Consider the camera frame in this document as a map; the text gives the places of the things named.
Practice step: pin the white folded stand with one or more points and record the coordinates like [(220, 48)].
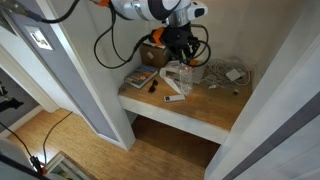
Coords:
[(169, 73)]

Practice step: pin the white light switch plate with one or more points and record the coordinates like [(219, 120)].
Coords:
[(39, 37)]

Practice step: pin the framed picture on floor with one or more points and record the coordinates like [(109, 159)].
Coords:
[(63, 165)]

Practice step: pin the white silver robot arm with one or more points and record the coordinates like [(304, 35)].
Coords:
[(176, 15)]

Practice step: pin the brown cardboard box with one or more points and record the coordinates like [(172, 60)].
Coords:
[(154, 56)]

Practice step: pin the clear plastic water bottle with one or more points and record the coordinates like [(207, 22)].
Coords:
[(185, 79)]

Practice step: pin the white power adapter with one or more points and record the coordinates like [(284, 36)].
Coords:
[(233, 75)]

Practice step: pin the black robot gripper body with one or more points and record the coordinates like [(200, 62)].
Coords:
[(180, 38)]

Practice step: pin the colourful paperback book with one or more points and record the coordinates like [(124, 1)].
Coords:
[(141, 76)]

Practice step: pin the white remote control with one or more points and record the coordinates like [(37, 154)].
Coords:
[(174, 98)]

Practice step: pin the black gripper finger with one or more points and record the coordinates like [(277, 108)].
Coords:
[(192, 60), (177, 55)]

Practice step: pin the black sunglasses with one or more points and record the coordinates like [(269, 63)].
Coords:
[(153, 86)]

